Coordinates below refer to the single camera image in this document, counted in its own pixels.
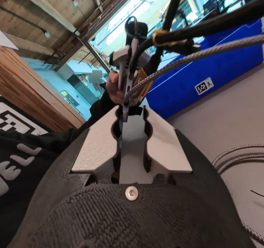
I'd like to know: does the black cable with yellow tie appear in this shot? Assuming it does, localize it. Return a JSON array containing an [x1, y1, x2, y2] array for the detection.
[[130, 0, 264, 104]]

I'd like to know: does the grey braided USB cable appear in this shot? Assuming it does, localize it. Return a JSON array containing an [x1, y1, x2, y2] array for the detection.
[[123, 34, 264, 247]]

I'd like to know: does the grey desk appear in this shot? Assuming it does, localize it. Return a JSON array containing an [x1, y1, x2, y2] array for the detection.
[[119, 62, 264, 248]]

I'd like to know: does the grey USB hub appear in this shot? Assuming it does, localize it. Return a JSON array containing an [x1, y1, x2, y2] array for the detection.
[[121, 16, 139, 123]]

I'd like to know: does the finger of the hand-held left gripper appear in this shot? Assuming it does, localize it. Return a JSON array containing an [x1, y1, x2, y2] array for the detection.
[[134, 53, 150, 75], [110, 47, 130, 92]]

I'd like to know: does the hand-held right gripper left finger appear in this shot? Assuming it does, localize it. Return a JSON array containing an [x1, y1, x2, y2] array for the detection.
[[71, 105, 122, 173]]

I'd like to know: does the person's left forearm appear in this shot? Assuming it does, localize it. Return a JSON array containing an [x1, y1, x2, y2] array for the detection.
[[47, 90, 116, 149]]

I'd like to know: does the black white tag board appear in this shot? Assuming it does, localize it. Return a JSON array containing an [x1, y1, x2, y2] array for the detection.
[[0, 96, 49, 137]]

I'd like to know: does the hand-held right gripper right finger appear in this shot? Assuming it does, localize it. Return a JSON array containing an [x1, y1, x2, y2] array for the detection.
[[143, 106, 193, 174]]

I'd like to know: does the person's left hand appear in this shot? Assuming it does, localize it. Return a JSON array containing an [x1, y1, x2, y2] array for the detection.
[[106, 71, 124, 104]]

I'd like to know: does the blue plastic bin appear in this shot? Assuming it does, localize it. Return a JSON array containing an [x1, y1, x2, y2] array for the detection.
[[145, 18, 264, 120]]

